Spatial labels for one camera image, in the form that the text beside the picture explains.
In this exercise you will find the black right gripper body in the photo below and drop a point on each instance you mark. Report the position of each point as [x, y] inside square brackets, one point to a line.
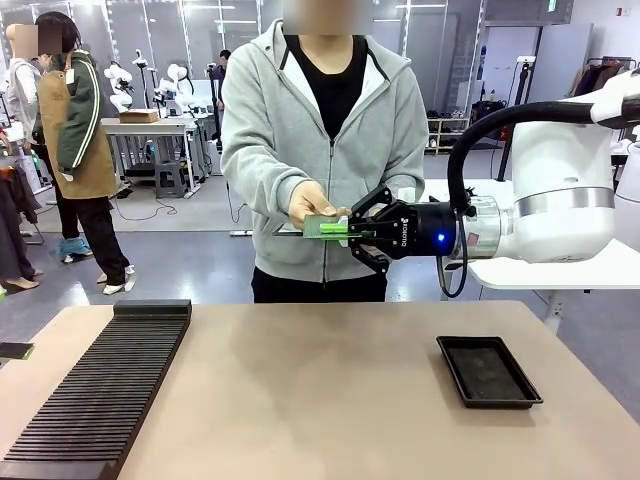
[422, 230]

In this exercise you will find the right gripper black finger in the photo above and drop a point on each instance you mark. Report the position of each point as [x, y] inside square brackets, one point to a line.
[370, 255]
[375, 205]

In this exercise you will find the green PCB board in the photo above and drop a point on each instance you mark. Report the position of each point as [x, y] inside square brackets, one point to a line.
[312, 227]

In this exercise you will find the gray clipboard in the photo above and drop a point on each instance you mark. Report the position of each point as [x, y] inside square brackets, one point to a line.
[287, 231]

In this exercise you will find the person right forearm gray sleeve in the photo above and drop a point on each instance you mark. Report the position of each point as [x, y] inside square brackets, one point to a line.
[260, 170]

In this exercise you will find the person left forearm gray sleeve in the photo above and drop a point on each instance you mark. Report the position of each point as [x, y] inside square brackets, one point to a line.
[407, 170]

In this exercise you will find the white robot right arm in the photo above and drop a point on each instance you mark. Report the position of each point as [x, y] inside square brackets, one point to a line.
[560, 165]

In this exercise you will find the black slotted PCB rack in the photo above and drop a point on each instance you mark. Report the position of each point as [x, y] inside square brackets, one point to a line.
[100, 400]

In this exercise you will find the person right hand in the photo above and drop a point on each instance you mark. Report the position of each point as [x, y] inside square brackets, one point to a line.
[310, 200]

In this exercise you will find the wooden shoe rack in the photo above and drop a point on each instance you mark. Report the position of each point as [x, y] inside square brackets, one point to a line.
[445, 135]

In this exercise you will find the person torso in gray hoodie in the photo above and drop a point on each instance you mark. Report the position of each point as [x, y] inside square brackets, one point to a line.
[300, 125]

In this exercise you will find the black equipment cases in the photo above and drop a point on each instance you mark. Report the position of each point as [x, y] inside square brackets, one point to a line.
[487, 112]

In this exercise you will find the white side table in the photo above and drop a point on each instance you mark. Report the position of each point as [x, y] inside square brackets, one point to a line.
[550, 277]

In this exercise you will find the black plastic tray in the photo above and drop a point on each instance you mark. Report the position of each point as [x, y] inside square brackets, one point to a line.
[487, 372]

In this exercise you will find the distant bystander in dark clothes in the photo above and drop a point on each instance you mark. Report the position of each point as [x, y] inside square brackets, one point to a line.
[223, 90]

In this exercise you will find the gray step stool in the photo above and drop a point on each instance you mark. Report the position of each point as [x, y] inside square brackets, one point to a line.
[170, 180]

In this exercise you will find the gray partition panel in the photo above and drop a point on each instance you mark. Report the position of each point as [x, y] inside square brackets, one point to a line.
[555, 60]

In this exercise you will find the bystander in green brown coat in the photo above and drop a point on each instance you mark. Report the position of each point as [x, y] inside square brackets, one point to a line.
[75, 130]

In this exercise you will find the coat rack with clothes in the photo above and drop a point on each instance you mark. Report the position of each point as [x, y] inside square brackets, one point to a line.
[595, 80]

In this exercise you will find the large white background robot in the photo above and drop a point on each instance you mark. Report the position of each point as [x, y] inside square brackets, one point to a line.
[175, 90]

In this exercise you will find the gray background workbench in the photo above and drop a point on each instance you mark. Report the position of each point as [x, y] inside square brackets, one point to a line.
[150, 127]

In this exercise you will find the cardboard box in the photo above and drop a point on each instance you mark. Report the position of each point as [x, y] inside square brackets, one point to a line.
[139, 116]

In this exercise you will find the bystander in white top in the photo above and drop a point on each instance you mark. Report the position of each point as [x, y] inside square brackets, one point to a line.
[20, 85]

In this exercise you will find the small white background robot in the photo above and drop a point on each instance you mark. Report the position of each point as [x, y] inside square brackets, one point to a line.
[120, 87]

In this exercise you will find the black camera pole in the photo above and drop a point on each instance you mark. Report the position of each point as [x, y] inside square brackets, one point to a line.
[523, 80]

